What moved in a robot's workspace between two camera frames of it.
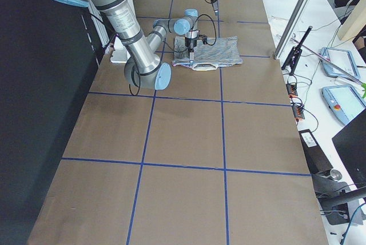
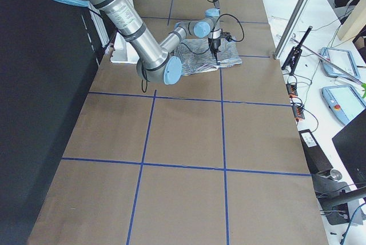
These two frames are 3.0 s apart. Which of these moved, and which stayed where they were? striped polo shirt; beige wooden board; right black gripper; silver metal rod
Moved: right black gripper
Stayed: striped polo shirt; silver metal rod; beige wooden board
